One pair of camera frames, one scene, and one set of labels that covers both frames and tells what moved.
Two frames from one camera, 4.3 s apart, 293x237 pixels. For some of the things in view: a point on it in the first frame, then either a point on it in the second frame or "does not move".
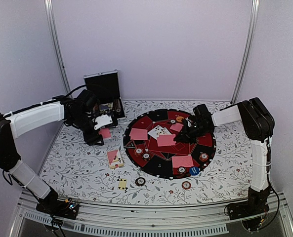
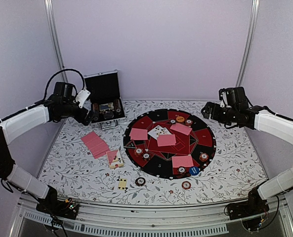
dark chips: x=146 y=156 does not move
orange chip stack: x=186 y=185 does not move
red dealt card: x=180 y=161 does not move
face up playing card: x=155 y=132 does not move
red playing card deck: x=105 y=132 -> x=97 y=145
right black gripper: x=186 y=137 -> x=209 y=107
